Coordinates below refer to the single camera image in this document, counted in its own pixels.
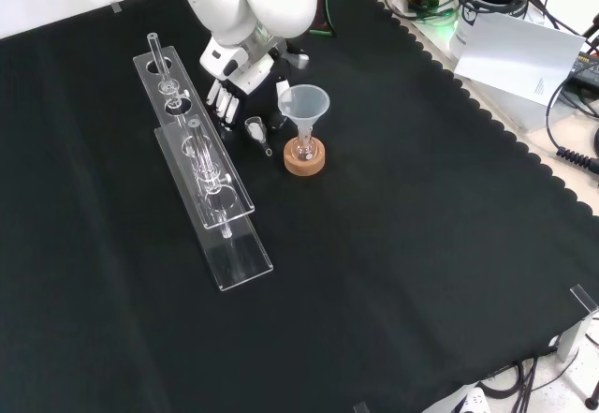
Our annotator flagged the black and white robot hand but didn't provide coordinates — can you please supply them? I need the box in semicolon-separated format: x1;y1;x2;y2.
199;37;311;140

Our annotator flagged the clear glass weighing funnel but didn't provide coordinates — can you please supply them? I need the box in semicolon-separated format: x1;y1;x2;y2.
243;116;274;157

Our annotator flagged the clear plastic funnel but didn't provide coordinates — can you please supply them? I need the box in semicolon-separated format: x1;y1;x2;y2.
277;84;331;141

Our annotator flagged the clear acrylic funnel stand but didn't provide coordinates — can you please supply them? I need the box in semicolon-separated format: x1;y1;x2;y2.
133;32;275;292

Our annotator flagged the small round-bottom glass flask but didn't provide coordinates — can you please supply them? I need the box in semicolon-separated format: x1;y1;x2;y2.
292;131;320;162

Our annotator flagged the black cloth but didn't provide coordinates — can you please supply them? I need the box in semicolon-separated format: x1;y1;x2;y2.
0;0;599;413

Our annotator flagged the pale board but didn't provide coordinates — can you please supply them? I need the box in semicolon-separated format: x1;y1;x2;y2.
451;9;588;108

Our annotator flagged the black power adapter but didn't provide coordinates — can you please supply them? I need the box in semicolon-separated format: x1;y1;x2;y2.
571;51;599;87

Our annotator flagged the white power strip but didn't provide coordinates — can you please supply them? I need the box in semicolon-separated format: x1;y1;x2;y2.
449;386;489;413

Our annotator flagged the cork ring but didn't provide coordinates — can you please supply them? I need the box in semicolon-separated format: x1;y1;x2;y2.
283;136;326;176

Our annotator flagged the thin black cable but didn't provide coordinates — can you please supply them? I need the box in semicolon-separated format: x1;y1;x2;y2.
545;78;586;152

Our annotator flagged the black coiled cable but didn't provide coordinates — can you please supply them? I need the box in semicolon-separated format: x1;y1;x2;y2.
555;146;599;174

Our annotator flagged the silver metal bracket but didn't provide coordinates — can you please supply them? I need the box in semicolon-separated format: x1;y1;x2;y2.
559;284;599;362

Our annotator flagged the black cable bundle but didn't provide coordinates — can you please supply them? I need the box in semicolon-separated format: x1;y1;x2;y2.
476;356;581;413

